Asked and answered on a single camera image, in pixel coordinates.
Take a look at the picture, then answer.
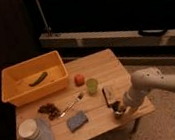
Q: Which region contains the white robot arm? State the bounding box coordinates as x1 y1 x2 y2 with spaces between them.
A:
112 67 175 116

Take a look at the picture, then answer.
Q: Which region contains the brown rectangular block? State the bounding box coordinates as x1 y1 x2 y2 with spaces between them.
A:
102 85 117 107

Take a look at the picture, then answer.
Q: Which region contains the blue sponge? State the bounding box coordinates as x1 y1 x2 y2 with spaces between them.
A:
67 110 89 132

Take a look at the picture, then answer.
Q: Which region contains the white paper cup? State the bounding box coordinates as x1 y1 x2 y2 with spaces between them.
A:
18 119 40 140

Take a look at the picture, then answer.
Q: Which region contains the green plastic cup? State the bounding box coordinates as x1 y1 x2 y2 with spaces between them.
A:
86 78 98 94

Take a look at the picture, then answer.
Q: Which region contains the dark metal cup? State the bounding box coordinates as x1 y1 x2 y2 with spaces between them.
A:
114 111 124 119

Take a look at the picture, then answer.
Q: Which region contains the wooden table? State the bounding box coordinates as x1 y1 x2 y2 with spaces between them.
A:
16 50 155 140

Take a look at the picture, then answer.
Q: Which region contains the green cucumber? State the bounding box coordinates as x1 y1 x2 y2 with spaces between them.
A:
29 72 48 87

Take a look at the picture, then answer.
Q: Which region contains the grey shelf unit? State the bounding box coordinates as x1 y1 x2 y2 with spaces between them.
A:
31 0 175 71

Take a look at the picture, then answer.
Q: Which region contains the yellow plastic bin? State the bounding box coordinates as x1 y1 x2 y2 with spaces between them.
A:
1 51 69 107

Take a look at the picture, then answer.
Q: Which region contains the black device on shelf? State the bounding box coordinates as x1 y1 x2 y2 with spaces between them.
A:
138 29 168 37

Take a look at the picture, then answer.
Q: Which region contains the red apple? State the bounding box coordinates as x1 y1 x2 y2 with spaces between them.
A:
74 74 85 87

